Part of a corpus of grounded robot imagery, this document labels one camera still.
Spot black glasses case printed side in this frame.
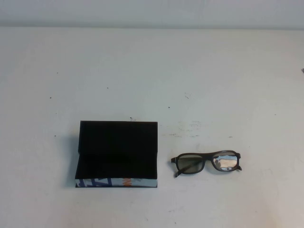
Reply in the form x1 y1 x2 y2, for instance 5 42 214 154
75 120 159 189

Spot dark framed glasses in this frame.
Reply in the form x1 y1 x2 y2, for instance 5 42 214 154
170 150 243 179

